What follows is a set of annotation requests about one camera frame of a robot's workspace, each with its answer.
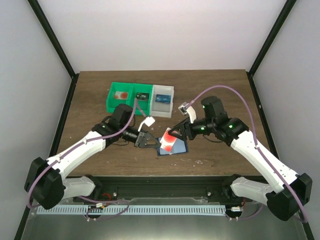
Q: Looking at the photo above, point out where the navy blue card holder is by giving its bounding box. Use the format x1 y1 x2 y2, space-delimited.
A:
156 139 189 156

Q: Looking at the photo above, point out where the red white card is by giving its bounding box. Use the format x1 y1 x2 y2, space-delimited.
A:
159 127 177 154

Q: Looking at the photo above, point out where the red white card carried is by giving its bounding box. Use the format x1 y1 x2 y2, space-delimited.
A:
114 91 128 100

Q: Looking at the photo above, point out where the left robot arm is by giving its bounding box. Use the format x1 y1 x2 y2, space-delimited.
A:
24 103 161 210

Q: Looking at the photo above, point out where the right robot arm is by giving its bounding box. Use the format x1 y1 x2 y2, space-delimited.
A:
169 96 313 222

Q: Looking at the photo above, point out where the blue card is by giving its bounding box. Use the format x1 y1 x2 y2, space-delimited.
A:
155 94 171 104

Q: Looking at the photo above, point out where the dark green card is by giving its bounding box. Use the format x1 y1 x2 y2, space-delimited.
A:
135 92 150 102

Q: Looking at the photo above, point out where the white bin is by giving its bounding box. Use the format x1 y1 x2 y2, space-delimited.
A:
149 84 174 118

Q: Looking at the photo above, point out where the green bin middle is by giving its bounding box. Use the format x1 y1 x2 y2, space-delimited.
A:
127 83 153 115

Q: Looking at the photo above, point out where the green bin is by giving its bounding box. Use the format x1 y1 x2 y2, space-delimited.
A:
127 83 153 115
106 82 131 113

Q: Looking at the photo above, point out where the green bin left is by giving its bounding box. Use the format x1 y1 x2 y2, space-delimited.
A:
106 82 131 113

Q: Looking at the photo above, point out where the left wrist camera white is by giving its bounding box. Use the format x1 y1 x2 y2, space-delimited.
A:
138 116 156 132

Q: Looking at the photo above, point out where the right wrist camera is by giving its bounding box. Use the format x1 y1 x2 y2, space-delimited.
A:
178 102 197 124

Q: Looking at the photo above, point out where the black aluminium frame rail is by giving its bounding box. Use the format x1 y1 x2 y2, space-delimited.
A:
32 176 296 201

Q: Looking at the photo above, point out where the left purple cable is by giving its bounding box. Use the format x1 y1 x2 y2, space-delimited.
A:
26 97 151 222

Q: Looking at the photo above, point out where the light blue slotted cable duct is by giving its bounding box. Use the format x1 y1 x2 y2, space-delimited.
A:
36 205 226 216

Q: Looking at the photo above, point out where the right black frame post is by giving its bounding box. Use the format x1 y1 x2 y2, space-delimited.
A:
248 0 298 76

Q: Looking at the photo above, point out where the black frame post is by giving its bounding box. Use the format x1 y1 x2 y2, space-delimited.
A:
248 0 298 76
26 0 77 78

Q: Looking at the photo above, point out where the left black frame post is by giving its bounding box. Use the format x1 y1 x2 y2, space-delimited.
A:
26 0 77 78

